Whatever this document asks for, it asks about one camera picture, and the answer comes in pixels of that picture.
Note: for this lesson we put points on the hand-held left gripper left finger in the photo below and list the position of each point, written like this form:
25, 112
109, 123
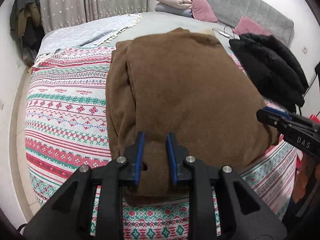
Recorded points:
140, 155

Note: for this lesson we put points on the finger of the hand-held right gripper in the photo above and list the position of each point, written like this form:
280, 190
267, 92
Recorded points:
271, 121
277, 111

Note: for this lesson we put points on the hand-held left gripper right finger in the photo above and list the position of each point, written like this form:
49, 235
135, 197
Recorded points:
172, 160

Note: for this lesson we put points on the brown coat with fur collar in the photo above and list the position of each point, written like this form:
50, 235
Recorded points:
187, 92

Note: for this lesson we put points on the hanging dark clothes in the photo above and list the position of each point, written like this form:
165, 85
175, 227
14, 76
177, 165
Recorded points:
26, 20

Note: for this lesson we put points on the black quilted jacket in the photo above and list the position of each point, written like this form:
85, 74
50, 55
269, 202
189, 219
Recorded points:
270, 67

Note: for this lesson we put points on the person's dark blue clothing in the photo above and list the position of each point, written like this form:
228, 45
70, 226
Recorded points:
300, 222

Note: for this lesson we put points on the patterned red green blanket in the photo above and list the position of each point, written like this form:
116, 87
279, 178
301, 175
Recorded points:
67, 110

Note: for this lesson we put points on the pink velvet pillow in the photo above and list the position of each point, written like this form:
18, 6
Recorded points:
250, 26
200, 5

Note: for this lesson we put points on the grey padded headboard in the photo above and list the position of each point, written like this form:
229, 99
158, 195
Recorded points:
250, 2

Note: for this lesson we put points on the grey-blue bed sheet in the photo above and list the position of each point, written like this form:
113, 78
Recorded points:
162, 22

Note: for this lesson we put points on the light blue fringed throw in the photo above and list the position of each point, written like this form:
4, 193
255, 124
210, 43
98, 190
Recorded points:
82, 32

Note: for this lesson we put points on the folded blue-grey quilt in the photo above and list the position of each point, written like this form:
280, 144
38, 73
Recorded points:
170, 11

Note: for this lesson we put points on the grey star-patterned curtain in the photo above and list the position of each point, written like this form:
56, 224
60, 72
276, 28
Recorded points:
95, 0

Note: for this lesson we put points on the white wall socket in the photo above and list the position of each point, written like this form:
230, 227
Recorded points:
304, 49

